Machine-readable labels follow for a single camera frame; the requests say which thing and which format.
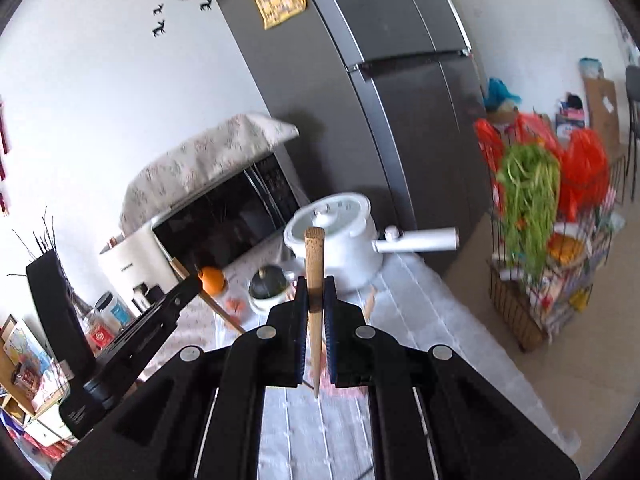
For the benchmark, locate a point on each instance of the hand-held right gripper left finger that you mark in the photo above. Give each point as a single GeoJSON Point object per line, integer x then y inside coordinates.
{"type": "Point", "coordinates": [300, 330]}

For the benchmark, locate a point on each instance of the yellow snack packet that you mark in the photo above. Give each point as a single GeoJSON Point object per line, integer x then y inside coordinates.
{"type": "Point", "coordinates": [580, 301]}

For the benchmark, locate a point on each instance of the red label glass jar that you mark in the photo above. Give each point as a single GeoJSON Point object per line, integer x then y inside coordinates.
{"type": "Point", "coordinates": [100, 335]}

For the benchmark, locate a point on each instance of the blue printed box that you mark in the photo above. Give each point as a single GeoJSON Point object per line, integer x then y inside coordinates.
{"type": "Point", "coordinates": [592, 67]}

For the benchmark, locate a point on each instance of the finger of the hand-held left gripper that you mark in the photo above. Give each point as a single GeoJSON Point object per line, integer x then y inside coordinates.
{"type": "Point", "coordinates": [182, 296]}

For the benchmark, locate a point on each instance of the black vase with twigs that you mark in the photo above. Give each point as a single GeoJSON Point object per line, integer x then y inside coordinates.
{"type": "Point", "coordinates": [52, 305]}

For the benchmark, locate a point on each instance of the small red plastic bag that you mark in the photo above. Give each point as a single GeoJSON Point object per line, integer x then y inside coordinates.
{"type": "Point", "coordinates": [490, 150]}

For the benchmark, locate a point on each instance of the bunch of green herbs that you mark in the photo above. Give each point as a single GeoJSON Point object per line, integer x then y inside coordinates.
{"type": "Point", "coordinates": [530, 190]}

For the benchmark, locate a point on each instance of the black chair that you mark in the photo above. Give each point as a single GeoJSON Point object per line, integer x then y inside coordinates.
{"type": "Point", "coordinates": [634, 120]}

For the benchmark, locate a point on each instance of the floral cover cloth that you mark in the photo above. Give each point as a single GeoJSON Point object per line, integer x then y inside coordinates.
{"type": "Point", "coordinates": [210, 160]}

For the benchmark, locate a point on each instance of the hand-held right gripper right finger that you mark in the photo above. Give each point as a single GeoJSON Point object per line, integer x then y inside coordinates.
{"type": "Point", "coordinates": [330, 330]}

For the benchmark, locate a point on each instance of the dark grey refrigerator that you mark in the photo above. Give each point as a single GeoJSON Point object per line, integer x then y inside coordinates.
{"type": "Point", "coordinates": [350, 110]}

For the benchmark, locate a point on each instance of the colourful picture frame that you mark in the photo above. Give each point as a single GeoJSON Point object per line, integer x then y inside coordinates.
{"type": "Point", "coordinates": [25, 350]}

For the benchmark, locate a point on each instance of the dark green squash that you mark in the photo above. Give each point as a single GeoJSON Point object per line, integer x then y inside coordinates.
{"type": "Point", "coordinates": [267, 282]}

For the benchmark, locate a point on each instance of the brown wooden chopstick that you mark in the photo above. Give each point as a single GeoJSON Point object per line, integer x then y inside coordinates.
{"type": "Point", "coordinates": [370, 305]}
{"type": "Point", "coordinates": [315, 285]}
{"type": "Point", "coordinates": [215, 305]}

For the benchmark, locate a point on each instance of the black microwave oven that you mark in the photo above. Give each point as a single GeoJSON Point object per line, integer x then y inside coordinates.
{"type": "Point", "coordinates": [220, 225]}

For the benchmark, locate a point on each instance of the black lid glass jar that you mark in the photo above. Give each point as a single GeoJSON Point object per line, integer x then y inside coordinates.
{"type": "Point", "coordinates": [115, 310]}

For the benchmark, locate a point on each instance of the black deer wall sticker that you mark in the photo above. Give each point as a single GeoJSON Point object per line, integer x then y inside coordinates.
{"type": "Point", "coordinates": [159, 9]}
{"type": "Point", "coordinates": [206, 4]}
{"type": "Point", "coordinates": [159, 28]}

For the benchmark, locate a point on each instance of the white electric pot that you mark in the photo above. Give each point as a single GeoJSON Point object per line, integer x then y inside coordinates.
{"type": "Point", "coordinates": [340, 240]}

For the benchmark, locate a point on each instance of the wooden side shelf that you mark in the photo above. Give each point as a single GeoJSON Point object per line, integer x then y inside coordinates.
{"type": "Point", "coordinates": [30, 410]}

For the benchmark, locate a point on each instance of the grey checked tablecloth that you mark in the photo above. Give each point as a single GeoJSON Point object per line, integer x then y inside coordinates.
{"type": "Point", "coordinates": [450, 335]}

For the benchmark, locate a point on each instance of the brown cardboard box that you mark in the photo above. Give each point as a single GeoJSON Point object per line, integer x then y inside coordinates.
{"type": "Point", "coordinates": [602, 110]}

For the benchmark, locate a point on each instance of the clear jar with small oranges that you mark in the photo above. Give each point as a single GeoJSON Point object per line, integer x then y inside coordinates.
{"type": "Point", "coordinates": [235, 305]}

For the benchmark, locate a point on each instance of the small orange pumpkin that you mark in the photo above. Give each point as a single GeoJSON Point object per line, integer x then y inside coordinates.
{"type": "Point", "coordinates": [212, 280]}

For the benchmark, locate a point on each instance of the white air fryer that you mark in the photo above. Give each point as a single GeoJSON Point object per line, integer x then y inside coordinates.
{"type": "Point", "coordinates": [130, 265]}

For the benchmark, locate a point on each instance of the blue plastic bag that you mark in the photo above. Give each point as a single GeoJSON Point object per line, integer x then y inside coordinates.
{"type": "Point", "coordinates": [502, 92]}

